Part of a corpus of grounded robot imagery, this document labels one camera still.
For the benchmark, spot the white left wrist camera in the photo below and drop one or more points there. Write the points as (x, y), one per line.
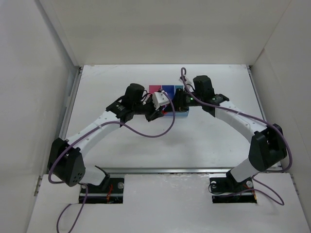
(160, 99)

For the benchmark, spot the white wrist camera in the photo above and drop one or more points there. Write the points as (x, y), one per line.
(185, 80)
(160, 99)

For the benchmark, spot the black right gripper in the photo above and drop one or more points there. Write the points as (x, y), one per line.
(177, 101)

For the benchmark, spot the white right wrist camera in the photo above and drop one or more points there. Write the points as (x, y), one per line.
(185, 80)

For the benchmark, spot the aluminium left rail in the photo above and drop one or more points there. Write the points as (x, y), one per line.
(69, 101)

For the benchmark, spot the pink plastic bin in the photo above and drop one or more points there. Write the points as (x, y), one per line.
(154, 88)

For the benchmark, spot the aluminium rail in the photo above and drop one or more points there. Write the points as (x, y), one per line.
(165, 170)
(255, 91)
(69, 101)

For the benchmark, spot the light blue plastic bin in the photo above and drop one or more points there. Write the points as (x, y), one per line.
(178, 113)

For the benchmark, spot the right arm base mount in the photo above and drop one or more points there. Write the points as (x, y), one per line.
(223, 191)

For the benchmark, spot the aluminium front rail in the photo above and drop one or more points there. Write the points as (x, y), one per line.
(165, 170)

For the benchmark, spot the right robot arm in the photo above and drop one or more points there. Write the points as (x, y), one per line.
(267, 146)

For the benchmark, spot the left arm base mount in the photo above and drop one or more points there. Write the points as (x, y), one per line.
(101, 187)

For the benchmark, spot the aluminium right rail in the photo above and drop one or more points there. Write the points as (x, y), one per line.
(255, 91)

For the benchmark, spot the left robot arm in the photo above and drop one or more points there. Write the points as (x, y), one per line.
(67, 156)

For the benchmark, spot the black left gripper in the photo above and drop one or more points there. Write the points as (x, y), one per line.
(153, 114)

